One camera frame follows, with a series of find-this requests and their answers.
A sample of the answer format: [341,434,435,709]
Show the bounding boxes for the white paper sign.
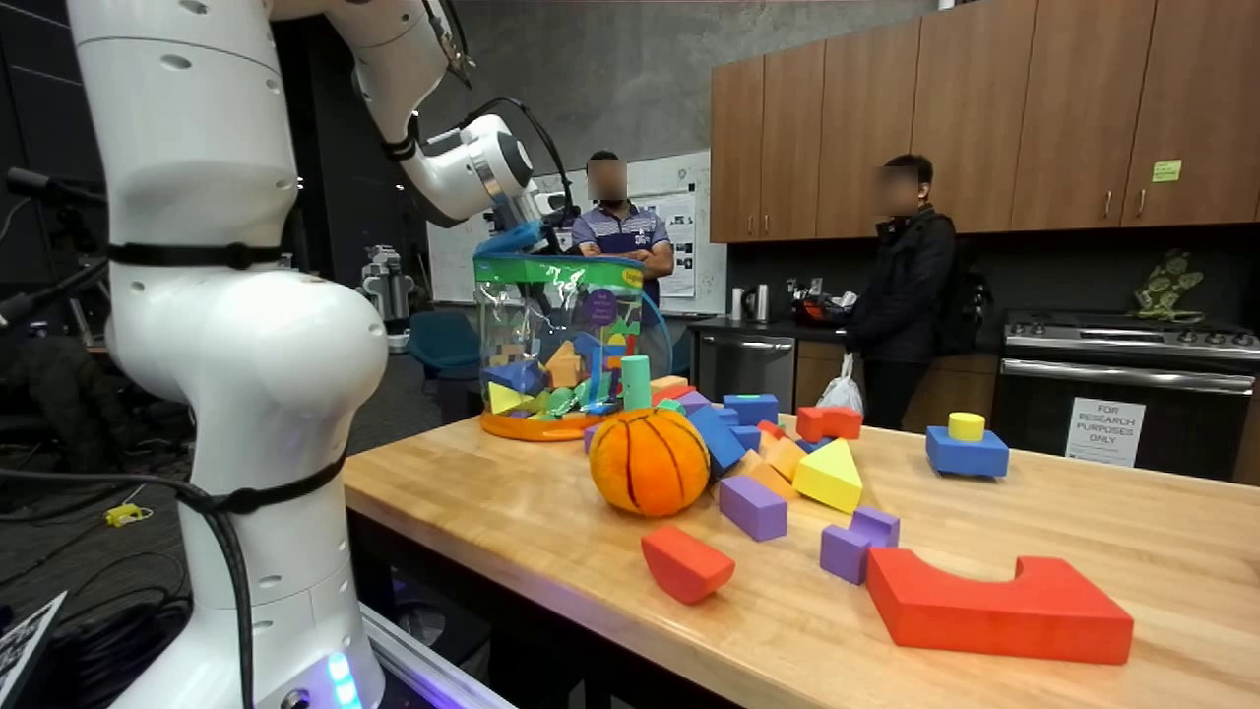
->
[1062,395,1151,474]

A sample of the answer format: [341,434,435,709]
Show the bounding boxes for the man in purple polo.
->
[570,144,677,311]

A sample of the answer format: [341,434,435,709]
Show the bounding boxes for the black cookware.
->
[784,277,857,329]

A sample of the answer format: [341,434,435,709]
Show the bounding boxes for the red wedge foam block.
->
[639,525,742,605]

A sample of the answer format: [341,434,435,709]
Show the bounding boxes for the short red foam block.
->
[795,401,868,443]

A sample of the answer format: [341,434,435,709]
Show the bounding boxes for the orange plush basketball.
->
[585,407,715,520]

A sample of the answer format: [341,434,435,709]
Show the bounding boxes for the tall green cylinder block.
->
[617,352,656,413]

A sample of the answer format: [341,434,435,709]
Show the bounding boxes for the stainless steel dishwasher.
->
[688,323,798,413]

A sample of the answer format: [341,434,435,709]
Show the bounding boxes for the grey metal machine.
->
[358,239,415,328]

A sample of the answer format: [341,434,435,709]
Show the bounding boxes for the yellow triangle foam block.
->
[486,378,537,416]

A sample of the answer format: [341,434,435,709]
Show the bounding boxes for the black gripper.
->
[519,194,582,260]

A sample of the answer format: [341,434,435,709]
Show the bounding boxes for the wooden lower kitchen cabinet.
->
[792,336,1002,425]

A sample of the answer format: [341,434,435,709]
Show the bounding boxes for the pale orange foam block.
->
[751,430,806,489]

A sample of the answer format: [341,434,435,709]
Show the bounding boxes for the white printed paper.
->
[0,585,71,709]

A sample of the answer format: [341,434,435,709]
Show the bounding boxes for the wooden upper kitchen cabinets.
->
[704,0,1260,249]

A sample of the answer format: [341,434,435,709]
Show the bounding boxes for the blue notched foam block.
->
[923,420,1011,484]

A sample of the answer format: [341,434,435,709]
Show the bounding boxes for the white plastic shopping bag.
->
[816,352,869,416]

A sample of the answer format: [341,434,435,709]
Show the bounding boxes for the person in black jacket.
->
[844,149,981,430]

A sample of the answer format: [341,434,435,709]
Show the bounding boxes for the teal chair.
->
[406,307,488,386]

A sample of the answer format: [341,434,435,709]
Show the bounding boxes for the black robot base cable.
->
[0,458,354,709]

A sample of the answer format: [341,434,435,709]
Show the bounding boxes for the yellow triangular foam block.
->
[792,438,869,517]

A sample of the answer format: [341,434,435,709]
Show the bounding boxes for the purple stepped foam block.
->
[820,509,904,585]

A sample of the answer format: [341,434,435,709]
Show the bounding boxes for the clear plastic toy bag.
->
[469,249,675,443]

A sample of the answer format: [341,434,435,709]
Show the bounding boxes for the green potted plant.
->
[1133,249,1208,328]

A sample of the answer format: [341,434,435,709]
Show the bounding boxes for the red arch foam block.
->
[861,547,1138,671]

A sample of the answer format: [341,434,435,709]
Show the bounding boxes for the purple cube foam block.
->
[711,474,792,542]

